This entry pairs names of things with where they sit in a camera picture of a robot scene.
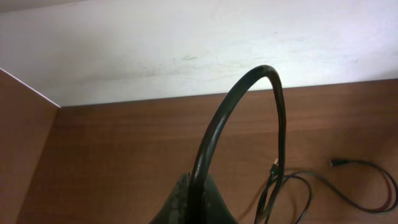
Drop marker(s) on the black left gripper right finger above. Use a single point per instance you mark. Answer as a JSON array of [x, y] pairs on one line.
[[215, 210]]

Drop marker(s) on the brown wooden side panel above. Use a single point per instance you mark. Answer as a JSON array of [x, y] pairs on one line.
[[26, 119]]

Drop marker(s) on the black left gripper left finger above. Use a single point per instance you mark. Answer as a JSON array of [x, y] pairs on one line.
[[174, 209]]

